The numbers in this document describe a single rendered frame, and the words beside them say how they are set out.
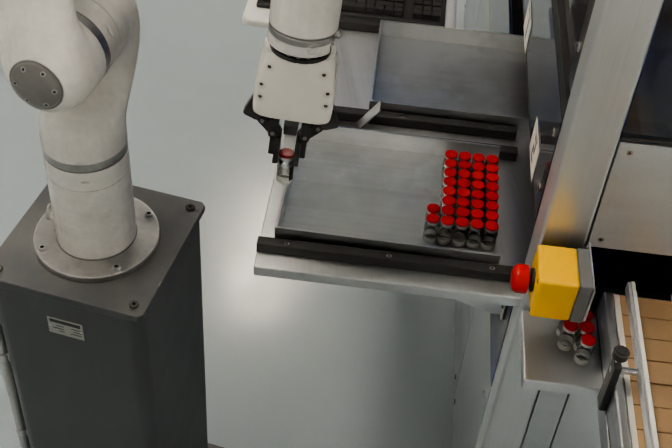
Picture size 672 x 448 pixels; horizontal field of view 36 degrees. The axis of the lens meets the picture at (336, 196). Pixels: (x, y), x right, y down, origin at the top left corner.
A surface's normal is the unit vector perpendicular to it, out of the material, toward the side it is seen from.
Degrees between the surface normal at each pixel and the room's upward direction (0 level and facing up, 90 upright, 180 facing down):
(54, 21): 58
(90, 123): 33
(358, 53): 0
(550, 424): 90
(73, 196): 90
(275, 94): 87
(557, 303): 90
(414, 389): 0
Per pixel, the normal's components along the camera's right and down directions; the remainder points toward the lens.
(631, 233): -0.11, 0.67
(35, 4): -0.11, 0.27
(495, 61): 0.06, -0.73
